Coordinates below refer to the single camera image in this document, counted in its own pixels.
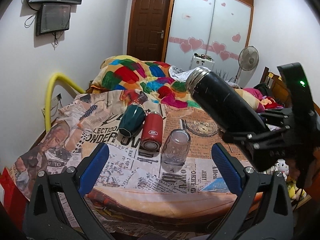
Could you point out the clear glass cup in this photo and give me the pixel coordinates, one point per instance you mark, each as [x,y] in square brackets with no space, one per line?
[176,147]

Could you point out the white grey crumpled cloth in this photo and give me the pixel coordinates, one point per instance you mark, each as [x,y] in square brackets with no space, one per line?
[179,74]

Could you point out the red insulated cup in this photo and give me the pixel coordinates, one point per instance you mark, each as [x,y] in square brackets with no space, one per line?
[152,133]

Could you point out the white small appliance box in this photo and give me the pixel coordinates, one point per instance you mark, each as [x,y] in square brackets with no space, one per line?
[201,60]

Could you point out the wooden bed headboard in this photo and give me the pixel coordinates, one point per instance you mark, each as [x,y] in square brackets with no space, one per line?
[277,87]

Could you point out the black thermos bottle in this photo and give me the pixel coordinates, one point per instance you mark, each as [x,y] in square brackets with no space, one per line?
[222,103]

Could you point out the newspaper print cloth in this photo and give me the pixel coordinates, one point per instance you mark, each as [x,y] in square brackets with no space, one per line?
[136,193]

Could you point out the small black wall monitor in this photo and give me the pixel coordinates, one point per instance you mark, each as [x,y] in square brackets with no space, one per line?
[52,18]

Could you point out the standing electric fan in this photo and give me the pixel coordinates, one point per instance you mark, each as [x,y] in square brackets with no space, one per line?
[247,60]

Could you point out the glass ashtray dish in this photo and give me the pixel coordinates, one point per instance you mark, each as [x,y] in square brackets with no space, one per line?
[202,128]

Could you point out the red cardboard box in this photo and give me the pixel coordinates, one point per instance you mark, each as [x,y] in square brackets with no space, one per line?
[13,201]

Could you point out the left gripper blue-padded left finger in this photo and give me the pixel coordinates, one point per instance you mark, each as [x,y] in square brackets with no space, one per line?
[46,218]

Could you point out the dark green ceramic cup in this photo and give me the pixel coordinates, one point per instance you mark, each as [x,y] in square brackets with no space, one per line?
[132,120]

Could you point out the red plush toy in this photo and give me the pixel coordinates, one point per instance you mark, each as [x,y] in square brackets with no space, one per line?
[269,102]

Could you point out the brown wooden door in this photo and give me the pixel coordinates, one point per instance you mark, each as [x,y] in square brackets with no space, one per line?
[147,25]

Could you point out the dry twig decoration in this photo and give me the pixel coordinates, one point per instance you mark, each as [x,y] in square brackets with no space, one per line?
[224,75]

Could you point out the white sliding wardrobe with hearts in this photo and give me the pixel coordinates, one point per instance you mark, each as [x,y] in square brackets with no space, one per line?
[216,28]

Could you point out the colourful patchwork blanket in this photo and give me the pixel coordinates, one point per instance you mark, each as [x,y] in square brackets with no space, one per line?
[150,79]

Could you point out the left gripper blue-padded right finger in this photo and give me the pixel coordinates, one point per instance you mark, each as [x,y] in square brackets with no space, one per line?
[262,209]

